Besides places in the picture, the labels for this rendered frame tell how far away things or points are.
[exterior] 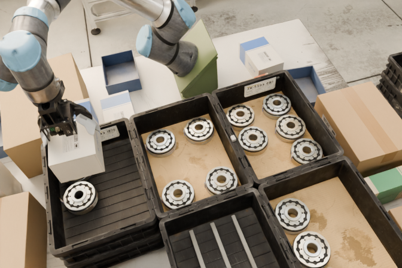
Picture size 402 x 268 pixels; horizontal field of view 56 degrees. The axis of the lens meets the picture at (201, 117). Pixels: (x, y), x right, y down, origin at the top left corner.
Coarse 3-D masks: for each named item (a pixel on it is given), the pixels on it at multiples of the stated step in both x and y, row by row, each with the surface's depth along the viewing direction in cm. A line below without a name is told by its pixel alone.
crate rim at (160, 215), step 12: (204, 96) 133; (156, 108) 131; (216, 108) 129; (132, 120) 128; (228, 132) 122; (240, 156) 116; (144, 168) 116; (252, 180) 111; (156, 204) 108; (192, 204) 107
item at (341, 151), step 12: (276, 72) 137; (288, 72) 137; (240, 84) 135; (216, 96) 132; (300, 96) 130; (312, 108) 126; (228, 120) 125; (240, 144) 119; (336, 144) 117; (336, 156) 114; (252, 168) 113; (300, 168) 112; (264, 180) 111
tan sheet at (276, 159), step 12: (264, 96) 144; (228, 108) 141; (252, 108) 141; (264, 120) 137; (276, 120) 136; (276, 144) 130; (288, 144) 130; (252, 156) 128; (264, 156) 127; (276, 156) 127; (288, 156) 127; (264, 168) 124; (276, 168) 124; (288, 168) 124
